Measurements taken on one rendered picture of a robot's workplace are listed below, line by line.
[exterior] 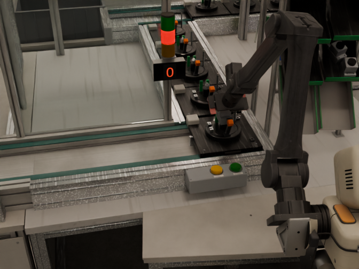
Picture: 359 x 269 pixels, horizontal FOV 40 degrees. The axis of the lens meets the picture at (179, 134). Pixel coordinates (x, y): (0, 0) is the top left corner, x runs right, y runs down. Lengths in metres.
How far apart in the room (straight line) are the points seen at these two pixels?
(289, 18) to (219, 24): 1.78
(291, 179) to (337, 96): 0.81
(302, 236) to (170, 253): 0.51
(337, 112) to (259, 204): 0.49
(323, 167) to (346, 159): 0.77
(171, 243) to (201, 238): 0.10
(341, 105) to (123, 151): 0.86
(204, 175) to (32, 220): 0.60
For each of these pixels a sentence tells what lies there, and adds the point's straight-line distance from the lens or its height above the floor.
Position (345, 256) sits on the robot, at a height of 1.18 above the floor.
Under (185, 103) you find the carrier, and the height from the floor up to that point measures 0.97.
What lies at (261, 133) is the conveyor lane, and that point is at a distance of 1.92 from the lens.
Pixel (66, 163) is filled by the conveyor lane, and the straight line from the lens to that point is 1.86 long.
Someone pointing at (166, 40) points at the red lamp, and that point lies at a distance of 1.76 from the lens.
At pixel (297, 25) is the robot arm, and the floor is 1.59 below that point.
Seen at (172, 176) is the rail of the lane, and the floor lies 0.93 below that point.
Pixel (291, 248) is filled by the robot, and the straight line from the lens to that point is 1.23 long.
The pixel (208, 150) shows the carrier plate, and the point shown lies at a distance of 1.79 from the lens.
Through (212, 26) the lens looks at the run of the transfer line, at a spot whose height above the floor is 0.92.
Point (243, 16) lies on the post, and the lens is 2.91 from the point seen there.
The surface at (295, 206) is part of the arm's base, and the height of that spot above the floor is 1.23.
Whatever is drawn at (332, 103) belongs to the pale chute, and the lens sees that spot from 1.98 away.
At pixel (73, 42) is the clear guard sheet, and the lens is 1.79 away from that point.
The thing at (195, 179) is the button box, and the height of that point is 0.96.
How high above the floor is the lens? 2.03
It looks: 34 degrees down
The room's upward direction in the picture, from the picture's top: straight up
